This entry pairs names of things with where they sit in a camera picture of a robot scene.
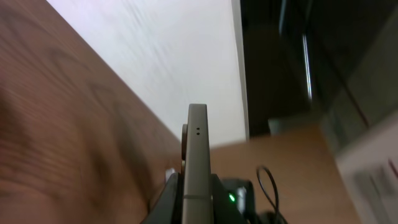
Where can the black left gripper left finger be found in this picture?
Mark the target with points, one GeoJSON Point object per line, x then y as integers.
{"type": "Point", "coordinates": [168, 207]}

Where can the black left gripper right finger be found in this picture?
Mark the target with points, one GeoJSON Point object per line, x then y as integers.
{"type": "Point", "coordinates": [224, 210]}

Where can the white power strip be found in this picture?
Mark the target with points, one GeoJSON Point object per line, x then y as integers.
{"type": "Point", "coordinates": [369, 171]}

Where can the Galaxy smartphone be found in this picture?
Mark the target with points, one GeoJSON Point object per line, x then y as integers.
{"type": "Point", "coordinates": [197, 203]}

